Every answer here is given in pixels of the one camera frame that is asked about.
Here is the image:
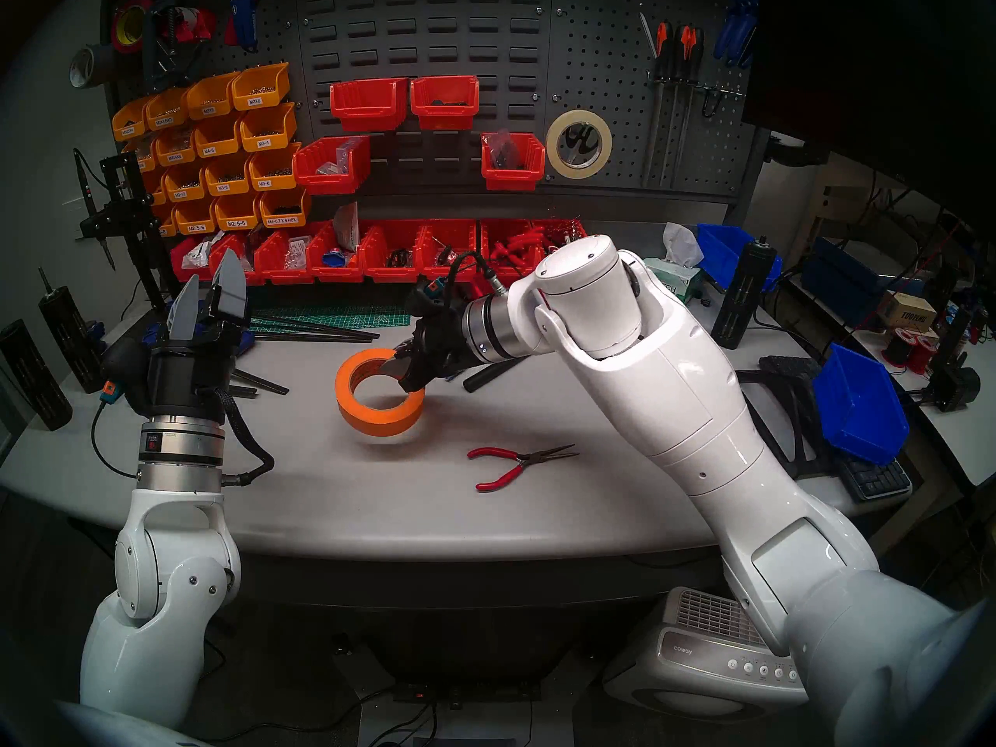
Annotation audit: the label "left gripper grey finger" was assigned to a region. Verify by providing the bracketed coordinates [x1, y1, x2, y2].
[209, 247, 250, 324]
[167, 274, 201, 342]

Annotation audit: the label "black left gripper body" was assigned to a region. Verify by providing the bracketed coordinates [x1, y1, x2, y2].
[144, 285, 250, 419]

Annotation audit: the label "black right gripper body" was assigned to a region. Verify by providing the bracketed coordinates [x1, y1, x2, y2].
[401, 306, 475, 396]

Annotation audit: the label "orange tape roll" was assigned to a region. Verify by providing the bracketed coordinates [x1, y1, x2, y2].
[335, 348, 427, 438]

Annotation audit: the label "beige masking tape roll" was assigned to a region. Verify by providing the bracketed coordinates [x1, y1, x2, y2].
[545, 109, 613, 180]

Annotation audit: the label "black handled scissors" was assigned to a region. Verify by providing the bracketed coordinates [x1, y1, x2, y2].
[564, 124, 601, 168]

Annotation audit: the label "red yellow tape roll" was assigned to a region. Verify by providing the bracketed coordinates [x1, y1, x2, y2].
[109, 0, 156, 55]

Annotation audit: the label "black rod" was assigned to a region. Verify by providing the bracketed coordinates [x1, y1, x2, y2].
[463, 356, 530, 394]

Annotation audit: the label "green cutting mat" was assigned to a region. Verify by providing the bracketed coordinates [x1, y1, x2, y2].
[247, 282, 413, 334]

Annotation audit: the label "black flat strip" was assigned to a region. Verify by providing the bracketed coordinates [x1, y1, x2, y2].
[265, 315, 381, 342]
[230, 368, 290, 396]
[251, 331, 374, 344]

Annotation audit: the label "orange bin M2.5-5 label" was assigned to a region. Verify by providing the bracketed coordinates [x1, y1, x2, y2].
[214, 193, 264, 231]

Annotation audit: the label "orange bin M2.5-6 label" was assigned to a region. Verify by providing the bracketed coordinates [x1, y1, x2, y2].
[174, 201, 219, 235]

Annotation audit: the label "orange bin M4-0.7X6 HEX label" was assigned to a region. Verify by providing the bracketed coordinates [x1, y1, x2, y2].
[259, 187, 312, 228]

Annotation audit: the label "orange bin M3-8 label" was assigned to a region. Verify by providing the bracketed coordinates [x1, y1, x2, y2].
[204, 154, 254, 196]

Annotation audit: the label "orange bin M3-12 label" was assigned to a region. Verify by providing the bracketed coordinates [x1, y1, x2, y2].
[163, 164, 209, 203]

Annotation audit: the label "black cylinder with thin tip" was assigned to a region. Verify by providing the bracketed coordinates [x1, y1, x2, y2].
[37, 268, 106, 394]

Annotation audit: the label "orange bin M3-6 label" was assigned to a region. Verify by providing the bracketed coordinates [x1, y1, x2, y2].
[249, 144, 302, 191]

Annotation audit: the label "orange bin M4-6 label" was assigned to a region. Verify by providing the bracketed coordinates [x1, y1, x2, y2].
[195, 115, 244, 159]

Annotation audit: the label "orange bin M4X4X6 label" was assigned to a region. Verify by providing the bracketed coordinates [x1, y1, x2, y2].
[154, 127, 199, 167]

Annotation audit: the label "plain black cylinder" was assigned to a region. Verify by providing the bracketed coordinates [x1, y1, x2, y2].
[0, 320, 73, 432]

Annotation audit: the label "orange bin M3-4 label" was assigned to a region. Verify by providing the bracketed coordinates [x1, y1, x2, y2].
[240, 103, 298, 153]

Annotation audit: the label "orange bin M3X8 BAD label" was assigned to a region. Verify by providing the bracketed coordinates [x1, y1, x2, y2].
[146, 88, 190, 132]

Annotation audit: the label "orange bin M3X3X4 label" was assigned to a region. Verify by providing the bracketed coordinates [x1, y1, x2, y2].
[113, 100, 153, 142]

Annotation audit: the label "orange bin M3X6 label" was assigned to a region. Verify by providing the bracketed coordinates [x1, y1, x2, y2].
[231, 63, 290, 110]

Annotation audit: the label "Kimtech tissue box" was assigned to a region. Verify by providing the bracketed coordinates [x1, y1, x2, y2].
[643, 223, 705, 304]

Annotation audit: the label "dark metal C-clamp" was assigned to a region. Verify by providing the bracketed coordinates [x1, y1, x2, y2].
[140, 0, 203, 93]

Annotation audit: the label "blue plastic bin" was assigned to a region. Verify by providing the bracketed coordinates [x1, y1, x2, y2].
[813, 343, 910, 466]
[695, 224, 783, 291]

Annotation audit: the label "black cylinder with cap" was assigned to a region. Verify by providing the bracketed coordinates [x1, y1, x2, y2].
[710, 237, 777, 351]

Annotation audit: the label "black triangular stand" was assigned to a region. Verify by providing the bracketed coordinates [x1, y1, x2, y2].
[735, 368, 840, 483]

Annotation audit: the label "metal tool holder rack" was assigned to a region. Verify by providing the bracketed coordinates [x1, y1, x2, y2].
[647, 72, 748, 100]

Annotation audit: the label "white air purifier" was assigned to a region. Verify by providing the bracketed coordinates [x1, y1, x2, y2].
[603, 587, 810, 721]

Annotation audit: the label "dark blue crate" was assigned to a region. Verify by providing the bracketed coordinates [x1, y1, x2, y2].
[801, 238, 888, 326]

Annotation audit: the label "black keyboard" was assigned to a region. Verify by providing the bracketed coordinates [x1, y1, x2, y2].
[759, 354, 913, 503]

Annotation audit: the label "small cardboard box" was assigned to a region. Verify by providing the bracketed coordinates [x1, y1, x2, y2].
[879, 290, 937, 334]

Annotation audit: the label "black monitor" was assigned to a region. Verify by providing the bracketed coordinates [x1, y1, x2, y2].
[743, 0, 996, 233]

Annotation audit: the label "black power adapter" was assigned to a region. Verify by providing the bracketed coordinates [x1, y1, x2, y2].
[930, 364, 981, 412]

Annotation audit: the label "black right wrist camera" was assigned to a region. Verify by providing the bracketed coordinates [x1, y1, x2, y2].
[415, 275, 456, 317]

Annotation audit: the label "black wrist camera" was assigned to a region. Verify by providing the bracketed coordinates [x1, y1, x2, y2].
[100, 337, 150, 412]
[415, 275, 456, 317]

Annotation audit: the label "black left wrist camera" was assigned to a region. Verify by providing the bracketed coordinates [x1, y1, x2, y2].
[100, 337, 150, 412]

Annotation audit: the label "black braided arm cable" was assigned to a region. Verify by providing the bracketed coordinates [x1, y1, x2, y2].
[214, 384, 275, 487]

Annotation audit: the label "thin black camera cable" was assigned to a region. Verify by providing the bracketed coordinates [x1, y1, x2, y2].
[444, 251, 510, 296]
[89, 402, 141, 479]

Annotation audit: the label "red handled pliers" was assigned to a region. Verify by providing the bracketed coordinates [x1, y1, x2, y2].
[467, 444, 580, 493]

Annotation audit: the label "grey duct tape roll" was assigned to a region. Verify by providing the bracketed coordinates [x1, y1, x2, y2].
[68, 44, 117, 90]

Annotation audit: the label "grey pegboard wall panel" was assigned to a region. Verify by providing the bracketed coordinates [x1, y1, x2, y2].
[105, 0, 759, 202]

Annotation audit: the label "file with orange black handle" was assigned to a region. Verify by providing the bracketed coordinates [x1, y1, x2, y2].
[660, 26, 690, 188]
[643, 22, 672, 188]
[674, 28, 706, 188]

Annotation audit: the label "blue handled pliers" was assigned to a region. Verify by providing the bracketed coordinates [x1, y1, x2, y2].
[714, 6, 749, 63]

